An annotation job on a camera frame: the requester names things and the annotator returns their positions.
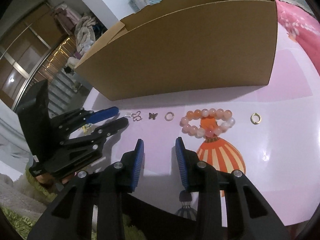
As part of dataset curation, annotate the pink orange bead bracelet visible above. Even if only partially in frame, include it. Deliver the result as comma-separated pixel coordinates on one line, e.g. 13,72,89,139
179,108,236,138

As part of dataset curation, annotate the wooden wardrobe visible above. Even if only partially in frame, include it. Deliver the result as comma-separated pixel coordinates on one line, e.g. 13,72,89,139
1,2,65,108

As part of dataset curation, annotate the gold butterfly outline pendant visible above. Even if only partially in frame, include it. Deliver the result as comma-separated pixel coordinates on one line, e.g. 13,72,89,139
131,111,143,121

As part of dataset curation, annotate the small gold butterfly charm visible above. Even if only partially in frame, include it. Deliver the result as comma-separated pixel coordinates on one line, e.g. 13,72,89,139
149,112,158,120

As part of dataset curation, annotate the pile of clothes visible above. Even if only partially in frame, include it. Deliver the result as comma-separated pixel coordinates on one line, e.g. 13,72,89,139
54,3,107,56

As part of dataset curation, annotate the brown cardboard box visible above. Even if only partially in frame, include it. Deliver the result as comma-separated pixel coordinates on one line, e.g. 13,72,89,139
75,0,278,100

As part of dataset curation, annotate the pink floral blanket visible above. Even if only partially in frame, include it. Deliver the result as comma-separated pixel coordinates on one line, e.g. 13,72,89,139
275,0,319,72

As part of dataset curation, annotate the gold hoop ring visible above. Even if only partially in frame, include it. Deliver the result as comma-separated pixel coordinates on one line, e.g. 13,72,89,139
250,112,262,125

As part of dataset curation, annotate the gold ring earring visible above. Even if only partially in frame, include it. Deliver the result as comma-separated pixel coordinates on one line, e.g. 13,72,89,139
164,112,175,121

